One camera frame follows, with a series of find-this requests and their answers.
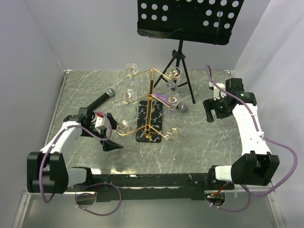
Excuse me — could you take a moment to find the gold wine glass rack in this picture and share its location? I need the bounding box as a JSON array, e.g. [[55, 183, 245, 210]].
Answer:
[[127, 68, 177, 139]]

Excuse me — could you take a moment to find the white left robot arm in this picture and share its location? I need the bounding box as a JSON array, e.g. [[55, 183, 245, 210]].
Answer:
[[27, 112, 123, 194]]

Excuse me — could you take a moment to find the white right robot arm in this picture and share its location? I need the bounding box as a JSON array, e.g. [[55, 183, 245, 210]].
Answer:
[[203, 78, 280, 189]]

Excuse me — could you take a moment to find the black marble rack base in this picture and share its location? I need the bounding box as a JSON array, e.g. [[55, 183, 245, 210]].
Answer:
[[135, 100, 163, 143]]

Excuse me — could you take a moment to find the purple glitter microphone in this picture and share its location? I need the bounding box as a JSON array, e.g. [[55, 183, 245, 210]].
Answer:
[[153, 92, 189, 113]]

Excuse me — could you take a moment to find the black microphone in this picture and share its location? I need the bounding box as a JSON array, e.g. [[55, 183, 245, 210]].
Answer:
[[87, 88, 115, 112]]

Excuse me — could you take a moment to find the black music stand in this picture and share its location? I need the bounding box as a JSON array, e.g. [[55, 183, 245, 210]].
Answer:
[[136, 0, 245, 104]]

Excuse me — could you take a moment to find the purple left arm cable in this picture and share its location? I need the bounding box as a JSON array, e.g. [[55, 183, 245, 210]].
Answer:
[[39, 114, 123, 216]]

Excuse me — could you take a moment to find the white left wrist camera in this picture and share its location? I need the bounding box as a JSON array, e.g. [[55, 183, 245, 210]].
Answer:
[[95, 112, 108, 130]]

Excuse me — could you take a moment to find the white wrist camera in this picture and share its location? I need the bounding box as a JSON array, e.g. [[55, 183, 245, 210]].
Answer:
[[95, 112, 108, 130], [209, 82, 226, 101]]

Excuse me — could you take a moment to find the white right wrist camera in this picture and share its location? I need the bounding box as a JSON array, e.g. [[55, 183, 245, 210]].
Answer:
[[209, 82, 226, 101]]

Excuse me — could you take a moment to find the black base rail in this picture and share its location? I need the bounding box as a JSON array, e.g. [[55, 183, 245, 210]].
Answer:
[[92, 173, 235, 200]]

